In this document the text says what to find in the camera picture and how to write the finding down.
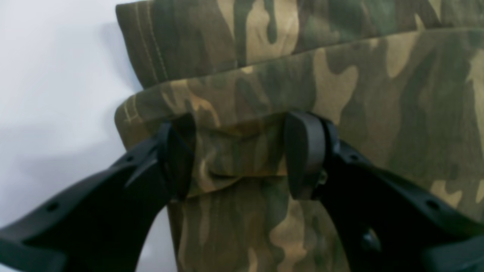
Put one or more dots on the camouflage T-shirt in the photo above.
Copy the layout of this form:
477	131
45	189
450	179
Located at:
401	79

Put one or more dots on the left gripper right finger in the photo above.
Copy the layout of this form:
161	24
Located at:
385	223

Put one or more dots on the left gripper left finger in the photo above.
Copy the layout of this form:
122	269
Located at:
101	223

